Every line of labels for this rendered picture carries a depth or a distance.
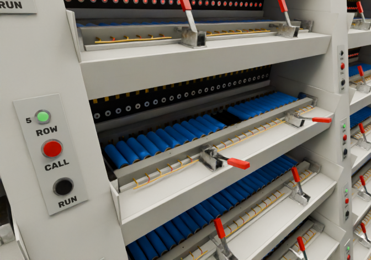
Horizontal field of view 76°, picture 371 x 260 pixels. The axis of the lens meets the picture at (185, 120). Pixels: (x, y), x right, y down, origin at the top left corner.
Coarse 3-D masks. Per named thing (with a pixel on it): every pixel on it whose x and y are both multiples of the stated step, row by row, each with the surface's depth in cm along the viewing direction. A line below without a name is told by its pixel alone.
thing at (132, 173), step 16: (272, 112) 56; (304, 112) 60; (240, 128) 48; (256, 128) 51; (192, 144) 42; (208, 144) 44; (224, 144) 45; (144, 160) 37; (160, 160) 38; (176, 160) 40; (128, 176) 35; (144, 176) 37; (160, 176) 36
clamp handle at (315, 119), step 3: (297, 114) 54; (297, 117) 55; (300, 117) 54; (303, 117) 54; (315, 117) 52; (318, 117) 52; (312, 120) 52; (315, 120) 51; (318, 120) 51; (321, 120) 50; (324, 120) 50; (327, 120) 49; (330, 120) 49
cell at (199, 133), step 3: (183, 123) 50; (186, 123) 50; (183, 126) 50; (186, 126) 49; (189, 126) 49; (192, 126) 48; (189, 129) 48; (192, 129) 48; (195, 129) 48; (198, 129) 48; (192, 132) 47; (195, 132) 47; (198, 132) 47; (201, 132) 46; (195, 135) 47; (198, 135) 46; (201, 135) 46; (198, 138) 46
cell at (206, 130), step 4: (192, 120) 51; (196, 120) 51; (192, 124) 50; (196, 124) 50; (200, 124) 49; (200, 128) 49; (204, 128) 48; (208, 128) 48; (204, 132) 48; (208, 132) 47
